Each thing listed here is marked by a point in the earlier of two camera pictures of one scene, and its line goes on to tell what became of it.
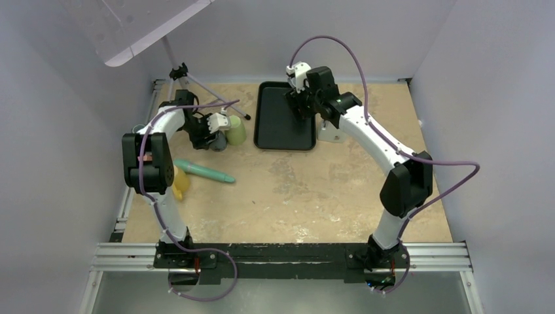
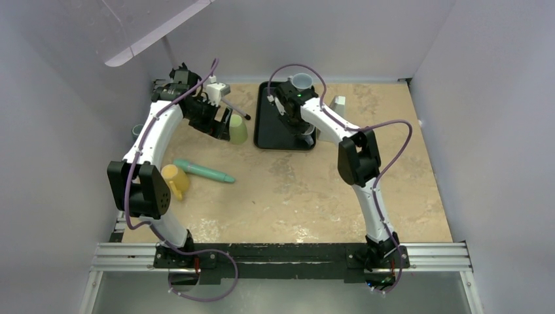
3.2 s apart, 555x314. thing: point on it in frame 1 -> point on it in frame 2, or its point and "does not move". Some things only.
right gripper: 295,99 -> 296,129
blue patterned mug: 220,143 -> 307,135
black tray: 275,125 does not move
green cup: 236,134 does not move
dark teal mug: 137,127 does not move
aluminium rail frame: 452,257 does not move
